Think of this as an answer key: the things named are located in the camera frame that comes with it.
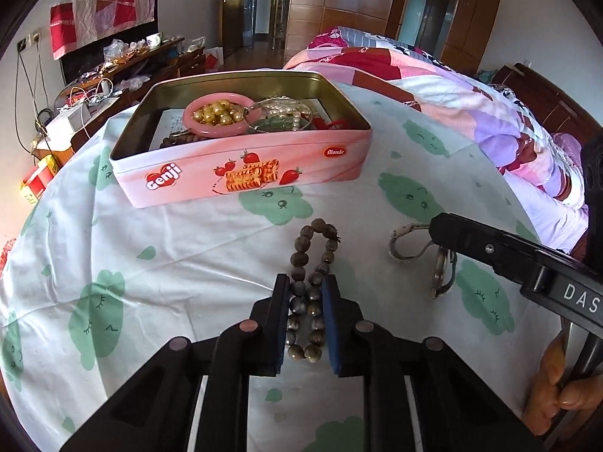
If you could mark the wall socket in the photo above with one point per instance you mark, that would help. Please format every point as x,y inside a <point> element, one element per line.
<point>28,41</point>

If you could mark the white paper sheet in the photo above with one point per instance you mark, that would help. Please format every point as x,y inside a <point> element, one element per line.
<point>167,125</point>

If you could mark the pink tin box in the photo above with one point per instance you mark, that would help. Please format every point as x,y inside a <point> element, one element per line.
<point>188,183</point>

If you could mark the clear plastic bag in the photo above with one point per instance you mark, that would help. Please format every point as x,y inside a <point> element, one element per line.
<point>114,49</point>

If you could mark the yellow and red carton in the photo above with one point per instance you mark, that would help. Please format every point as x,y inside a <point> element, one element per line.
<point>40,179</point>

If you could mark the black television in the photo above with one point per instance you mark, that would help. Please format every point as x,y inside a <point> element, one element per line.
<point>85,63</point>

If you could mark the pearl bead strand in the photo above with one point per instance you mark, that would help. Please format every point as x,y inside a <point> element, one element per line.
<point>282,110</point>

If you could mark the pink patchwork quilt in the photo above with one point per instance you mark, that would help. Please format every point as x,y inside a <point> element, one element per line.
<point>424,84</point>

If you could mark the silver wristwatch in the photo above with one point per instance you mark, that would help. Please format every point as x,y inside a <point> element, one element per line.
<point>445,282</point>

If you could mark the white box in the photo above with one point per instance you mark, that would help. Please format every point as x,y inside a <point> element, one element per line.
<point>68,120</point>

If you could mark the wooden bed headboard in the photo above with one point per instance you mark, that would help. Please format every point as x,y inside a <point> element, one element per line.
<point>556,99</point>

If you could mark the wooden door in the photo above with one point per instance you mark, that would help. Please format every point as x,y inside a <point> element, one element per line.
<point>233,9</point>

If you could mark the white green-cloud tablecloth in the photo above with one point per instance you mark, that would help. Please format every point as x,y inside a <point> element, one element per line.
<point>141,254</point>

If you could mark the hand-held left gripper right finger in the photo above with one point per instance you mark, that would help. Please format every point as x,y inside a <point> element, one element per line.
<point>330,327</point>

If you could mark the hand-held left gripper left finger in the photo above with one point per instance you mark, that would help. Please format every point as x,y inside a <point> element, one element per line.
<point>282,303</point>

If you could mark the wooden television cabinet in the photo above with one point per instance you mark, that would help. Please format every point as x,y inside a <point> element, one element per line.
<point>155,63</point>

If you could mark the person's right hand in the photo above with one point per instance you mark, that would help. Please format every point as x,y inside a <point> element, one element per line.
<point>549,386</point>

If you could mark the red knotted tassel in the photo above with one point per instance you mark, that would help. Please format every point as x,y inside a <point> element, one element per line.
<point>329,125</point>

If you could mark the red patchwork cover cloth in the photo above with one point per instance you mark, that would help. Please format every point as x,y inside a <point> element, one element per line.
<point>94,14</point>

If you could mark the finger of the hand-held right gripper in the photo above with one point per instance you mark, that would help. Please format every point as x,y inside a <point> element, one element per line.
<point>480,247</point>

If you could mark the red and white gift bag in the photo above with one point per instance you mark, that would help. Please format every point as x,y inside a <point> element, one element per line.
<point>214,59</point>

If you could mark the pink bangle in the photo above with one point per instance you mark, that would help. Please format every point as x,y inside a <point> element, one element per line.
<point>202,129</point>

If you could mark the white mug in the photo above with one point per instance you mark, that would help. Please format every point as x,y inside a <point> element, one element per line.
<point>153,40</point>

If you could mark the red patterned bag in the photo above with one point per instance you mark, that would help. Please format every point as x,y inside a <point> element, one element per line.
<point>6,256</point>

